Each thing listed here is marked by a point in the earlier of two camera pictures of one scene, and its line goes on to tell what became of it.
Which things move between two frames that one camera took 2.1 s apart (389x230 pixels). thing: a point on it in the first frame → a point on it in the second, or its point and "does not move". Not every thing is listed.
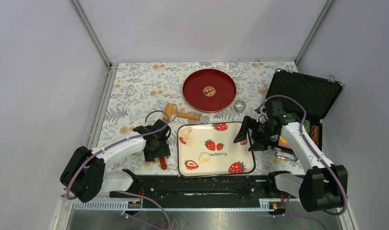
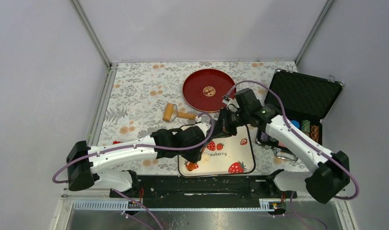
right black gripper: x=259 y=144 → x=223 y=124
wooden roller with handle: x=172 y=110 does not move
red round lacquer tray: x=209 y=90 does not move
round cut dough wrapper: x=204 y=157 does not move
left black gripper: x=163 y=151 → x=195 y=156
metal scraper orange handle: x=162 y=162 → x=190 y=166
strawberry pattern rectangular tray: x=207 y=149 does not move
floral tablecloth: x=151 y=101 does not move
